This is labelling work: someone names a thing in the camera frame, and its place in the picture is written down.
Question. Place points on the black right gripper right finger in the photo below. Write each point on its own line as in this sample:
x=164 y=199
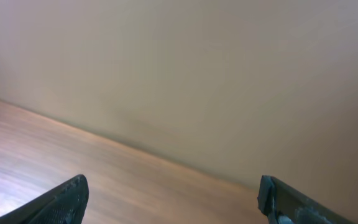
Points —
x=282 y=204

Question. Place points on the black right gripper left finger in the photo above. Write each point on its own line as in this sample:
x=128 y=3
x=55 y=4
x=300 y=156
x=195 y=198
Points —
x=64 y=204

